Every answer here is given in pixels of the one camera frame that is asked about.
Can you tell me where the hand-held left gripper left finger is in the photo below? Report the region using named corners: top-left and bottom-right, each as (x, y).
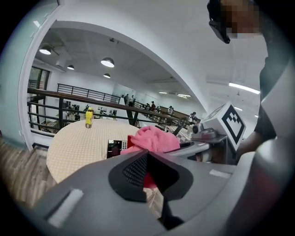
top-left (34, 150), bottom-right (169, 236)

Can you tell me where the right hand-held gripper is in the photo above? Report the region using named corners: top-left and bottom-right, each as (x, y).
top-left (175, 101), bottom-right (247, 164)

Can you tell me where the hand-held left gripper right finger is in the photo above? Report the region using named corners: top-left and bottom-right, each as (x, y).
top-left (147, 151), bottom-right (237, 236)

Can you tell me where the pink cloth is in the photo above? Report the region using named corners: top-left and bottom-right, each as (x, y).
top-left (120, 125), bottom-right (181, 190)

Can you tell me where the grey keypad device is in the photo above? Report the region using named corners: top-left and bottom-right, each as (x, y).
top-left (106, 139), bottom-right (129, 159)

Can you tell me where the person's right forearm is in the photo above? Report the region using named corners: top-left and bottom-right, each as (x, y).
top-left (236, 130), bottom-right (265, 159)

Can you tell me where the round table with checked tablecloth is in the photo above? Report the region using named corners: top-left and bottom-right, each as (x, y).
top-left (46, 118), bottom-right (148, 185)

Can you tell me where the yellow bottle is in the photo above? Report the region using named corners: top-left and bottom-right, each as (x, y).
top-left (84, 106), bottom-right (94, 129)

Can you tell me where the dark railing with wooden handrail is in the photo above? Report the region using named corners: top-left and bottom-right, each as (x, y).
top-left (27, 87), bottom-right (185, 137)

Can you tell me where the person's black shirt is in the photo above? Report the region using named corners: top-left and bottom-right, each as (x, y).
top-left (253, 23), bottom-right (291, 143)

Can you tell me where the dark framed window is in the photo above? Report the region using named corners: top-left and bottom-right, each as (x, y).
top-left (29, 66), bottom-right (50, 90)

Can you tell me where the frosted glass door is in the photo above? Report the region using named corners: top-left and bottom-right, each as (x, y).
top-left (0, 0), bottom-right (59, 150)

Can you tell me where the person's face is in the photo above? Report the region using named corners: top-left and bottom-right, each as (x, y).
top-left (221, 0), bottom-right (266, 40)

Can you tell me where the black head-mounted camera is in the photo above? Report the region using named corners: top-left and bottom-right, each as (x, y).
top-left (206, 0), bottom-right (231, 44)

